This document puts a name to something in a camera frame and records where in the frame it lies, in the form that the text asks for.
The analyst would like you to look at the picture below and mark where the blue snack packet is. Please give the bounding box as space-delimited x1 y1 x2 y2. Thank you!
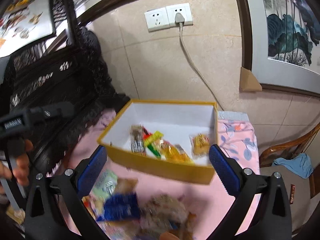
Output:
96 192 140 222

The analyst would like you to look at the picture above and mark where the long yellow snack bar packet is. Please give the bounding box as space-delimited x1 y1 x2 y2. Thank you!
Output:
142 127 193 164

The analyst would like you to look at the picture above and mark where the person's left hand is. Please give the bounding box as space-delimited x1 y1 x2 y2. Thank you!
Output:
1 139 33 186

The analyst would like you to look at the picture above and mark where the wooden chair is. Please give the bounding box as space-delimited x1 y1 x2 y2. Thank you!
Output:
259 125 319 236

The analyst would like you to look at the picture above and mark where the blue cloth on chair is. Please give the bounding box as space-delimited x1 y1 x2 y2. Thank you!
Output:
272 153 314 179

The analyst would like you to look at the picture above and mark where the pink leaf-print tablecloth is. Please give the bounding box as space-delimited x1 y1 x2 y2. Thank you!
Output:
55 110 260 239

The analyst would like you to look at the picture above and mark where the green snack packet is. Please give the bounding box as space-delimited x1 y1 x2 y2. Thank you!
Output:
90 169 118 201

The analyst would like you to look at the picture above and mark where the framed flower painting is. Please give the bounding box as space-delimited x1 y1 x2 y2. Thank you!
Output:
0 0 141 58

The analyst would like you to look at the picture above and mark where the small yellow packet in box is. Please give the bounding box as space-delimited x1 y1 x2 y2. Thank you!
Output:
190 133 210 159

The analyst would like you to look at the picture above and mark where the yellow cake clear packet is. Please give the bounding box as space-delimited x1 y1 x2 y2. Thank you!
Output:
140 194 196 239

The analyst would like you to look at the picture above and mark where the dark striped packet in box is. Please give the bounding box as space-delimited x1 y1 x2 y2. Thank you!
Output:
130 125 146 156

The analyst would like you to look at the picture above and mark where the yellow cardboard shoe box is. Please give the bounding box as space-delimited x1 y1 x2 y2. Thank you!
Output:
97 99 217 185

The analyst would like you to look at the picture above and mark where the framed lotus painting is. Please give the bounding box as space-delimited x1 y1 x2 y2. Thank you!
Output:
236 0 319 96

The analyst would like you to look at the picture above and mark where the white wall socket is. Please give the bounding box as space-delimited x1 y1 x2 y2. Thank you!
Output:
144 3 194 32

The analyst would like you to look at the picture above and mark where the grey plug with cable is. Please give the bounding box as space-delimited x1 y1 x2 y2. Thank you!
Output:
175 12 225 111

